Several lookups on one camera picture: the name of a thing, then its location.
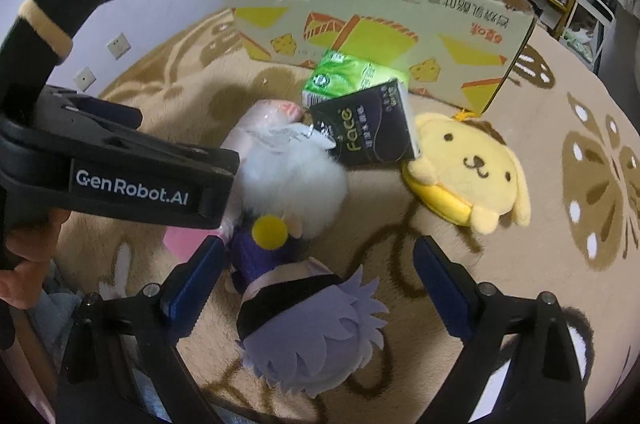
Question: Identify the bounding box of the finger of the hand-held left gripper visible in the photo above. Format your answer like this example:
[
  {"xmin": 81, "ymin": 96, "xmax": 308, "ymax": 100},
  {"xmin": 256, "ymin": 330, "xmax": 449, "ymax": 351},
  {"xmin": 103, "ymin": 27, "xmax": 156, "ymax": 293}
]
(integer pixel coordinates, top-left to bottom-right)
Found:
[{"xmin": 45, "ymin": 86, "xmax": 143, "ymax": 132}]

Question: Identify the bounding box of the black tissue pack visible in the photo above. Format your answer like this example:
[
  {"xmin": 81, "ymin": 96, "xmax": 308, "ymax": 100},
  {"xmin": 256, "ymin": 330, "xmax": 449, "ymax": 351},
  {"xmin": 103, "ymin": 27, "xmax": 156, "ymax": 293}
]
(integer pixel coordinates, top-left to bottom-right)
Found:
[{"xmin": 309, "ymin": 78, "xmax": 423, "ymax": 167}]

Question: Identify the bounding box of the person's left hand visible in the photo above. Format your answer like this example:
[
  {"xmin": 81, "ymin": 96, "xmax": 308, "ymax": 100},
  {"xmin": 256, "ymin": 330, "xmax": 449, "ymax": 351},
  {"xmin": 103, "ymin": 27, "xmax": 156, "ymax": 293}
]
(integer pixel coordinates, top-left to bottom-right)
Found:
[{"xmin": 0, "ymin": 208, "xmax": 72, "ymax": 311}]

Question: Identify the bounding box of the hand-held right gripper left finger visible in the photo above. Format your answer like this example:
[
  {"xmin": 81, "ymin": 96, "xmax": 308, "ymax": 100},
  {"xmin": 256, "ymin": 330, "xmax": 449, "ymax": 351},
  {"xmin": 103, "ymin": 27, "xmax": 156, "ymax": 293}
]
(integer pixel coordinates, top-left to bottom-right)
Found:
[{"xmin": 55, "ymin": 234, "xmax": 226, "ymax": 424}]

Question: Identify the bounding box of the pink soft cloth item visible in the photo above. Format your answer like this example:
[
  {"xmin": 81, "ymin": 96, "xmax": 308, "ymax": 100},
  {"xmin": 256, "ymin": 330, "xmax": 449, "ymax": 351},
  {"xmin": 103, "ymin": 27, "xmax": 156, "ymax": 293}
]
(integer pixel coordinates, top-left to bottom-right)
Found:
[{"xmin": 166, "ymin": 224, "xmax": 223, "ymax": 261}]

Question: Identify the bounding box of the white fluffy plush doll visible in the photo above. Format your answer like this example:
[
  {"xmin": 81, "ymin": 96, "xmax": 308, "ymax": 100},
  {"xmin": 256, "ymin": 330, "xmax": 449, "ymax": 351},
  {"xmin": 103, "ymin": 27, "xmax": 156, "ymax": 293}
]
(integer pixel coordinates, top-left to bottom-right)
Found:
[{"xmin": 227, "ymin": 139, "xmax": 351, "ymax": 295}]

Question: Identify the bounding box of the white wall socket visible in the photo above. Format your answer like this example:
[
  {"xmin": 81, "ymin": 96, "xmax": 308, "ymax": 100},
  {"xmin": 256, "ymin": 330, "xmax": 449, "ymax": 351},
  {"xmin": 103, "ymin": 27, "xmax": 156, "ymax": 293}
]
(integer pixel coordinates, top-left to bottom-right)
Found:
[
  {"xmin": 73, "ymin": 66, "xmax": 97, "ymax": 91},
  {"xmin": 106, "ymin": 32, "xmax": 132, "ymax": 59}
]

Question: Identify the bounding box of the yellow dog plush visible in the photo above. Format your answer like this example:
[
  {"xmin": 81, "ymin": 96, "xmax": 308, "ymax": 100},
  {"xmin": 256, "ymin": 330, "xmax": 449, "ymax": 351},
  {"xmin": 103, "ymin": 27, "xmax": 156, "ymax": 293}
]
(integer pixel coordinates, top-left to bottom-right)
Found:
[{"xmin": 401, "ymin": 111, "xmax": 532, "ymax": 236}]

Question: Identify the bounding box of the white metal rack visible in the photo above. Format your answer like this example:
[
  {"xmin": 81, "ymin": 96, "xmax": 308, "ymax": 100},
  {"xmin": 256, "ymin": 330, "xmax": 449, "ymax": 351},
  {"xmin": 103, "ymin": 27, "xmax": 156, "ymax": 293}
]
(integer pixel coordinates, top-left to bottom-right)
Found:
[{"xmin": 562, "ymin": 0, "xmax": 616, "ymax": 70}]

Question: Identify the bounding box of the pink plush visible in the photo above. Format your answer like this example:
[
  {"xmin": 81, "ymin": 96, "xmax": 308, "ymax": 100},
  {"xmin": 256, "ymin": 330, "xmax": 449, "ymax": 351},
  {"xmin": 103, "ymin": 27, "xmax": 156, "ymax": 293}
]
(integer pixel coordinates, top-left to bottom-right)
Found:
[{"xmin": 220, "ymin": 99, "xmax": 331, "ymax": 155}]

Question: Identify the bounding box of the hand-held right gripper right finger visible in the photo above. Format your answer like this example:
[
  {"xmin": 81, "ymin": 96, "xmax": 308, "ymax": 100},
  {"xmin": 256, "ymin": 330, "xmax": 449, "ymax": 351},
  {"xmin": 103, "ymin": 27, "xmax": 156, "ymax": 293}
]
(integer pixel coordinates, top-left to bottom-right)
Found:
[{"xmin": 412, "ymin": 235, "xmax": 588, "ymax": 424}]

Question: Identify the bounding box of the pale green bundle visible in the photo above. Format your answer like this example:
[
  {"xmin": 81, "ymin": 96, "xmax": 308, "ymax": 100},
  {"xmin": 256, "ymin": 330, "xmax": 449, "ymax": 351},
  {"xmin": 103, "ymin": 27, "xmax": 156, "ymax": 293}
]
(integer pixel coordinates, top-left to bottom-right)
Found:
[{"xmin": 562, "ymin": 26, "xmax": 598, "ymax": 65}]

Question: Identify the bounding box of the green tissue pack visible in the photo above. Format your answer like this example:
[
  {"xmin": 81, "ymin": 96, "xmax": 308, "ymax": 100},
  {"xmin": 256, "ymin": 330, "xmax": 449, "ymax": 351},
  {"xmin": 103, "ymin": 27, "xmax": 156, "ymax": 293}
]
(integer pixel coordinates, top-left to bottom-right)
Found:
[{"xmin": 301, "ymin": 49, "xmax": 412, "ymax": 109}]

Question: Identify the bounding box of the lavender-haired plush doll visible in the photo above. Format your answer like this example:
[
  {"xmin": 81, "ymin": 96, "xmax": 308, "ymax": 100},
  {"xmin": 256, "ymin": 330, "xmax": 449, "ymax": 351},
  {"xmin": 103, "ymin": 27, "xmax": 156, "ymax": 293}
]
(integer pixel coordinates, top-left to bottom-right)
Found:
[{"xmin": 234, "ymin": 256, "xmax": 392, "ymax": 401}]

